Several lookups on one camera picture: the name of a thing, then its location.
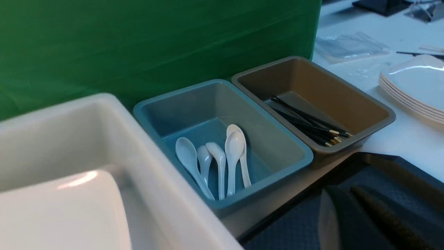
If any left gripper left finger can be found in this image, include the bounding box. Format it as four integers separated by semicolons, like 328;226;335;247
318;186;368;250

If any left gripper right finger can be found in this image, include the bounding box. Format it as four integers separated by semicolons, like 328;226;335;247
350;186;437;250

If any large white rice plate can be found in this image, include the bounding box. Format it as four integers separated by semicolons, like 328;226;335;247
0;170;132;250

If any spare white plate stack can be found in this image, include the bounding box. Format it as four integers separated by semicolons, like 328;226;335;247
379;55;444;125

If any black serving tray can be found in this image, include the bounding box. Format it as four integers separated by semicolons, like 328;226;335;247
239;152;443;250

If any bundle of black chopsticks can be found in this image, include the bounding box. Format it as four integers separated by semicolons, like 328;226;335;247
271;95;353;147

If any brown plastic bin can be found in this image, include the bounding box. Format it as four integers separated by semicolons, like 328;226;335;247
231;56;395;168

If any white spoon far left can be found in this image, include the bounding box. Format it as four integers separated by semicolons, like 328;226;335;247
176;137;215;201

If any clear plastic bag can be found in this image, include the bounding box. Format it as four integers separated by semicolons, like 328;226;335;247
315;32;394;64

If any teal plastic bin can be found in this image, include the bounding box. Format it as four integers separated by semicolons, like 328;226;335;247
133;79;314;217

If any large white plastic tub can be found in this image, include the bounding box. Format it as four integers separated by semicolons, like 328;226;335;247
0;93;242;250

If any green backdrop cloth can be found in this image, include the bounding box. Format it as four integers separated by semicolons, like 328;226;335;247
0;0;322;120

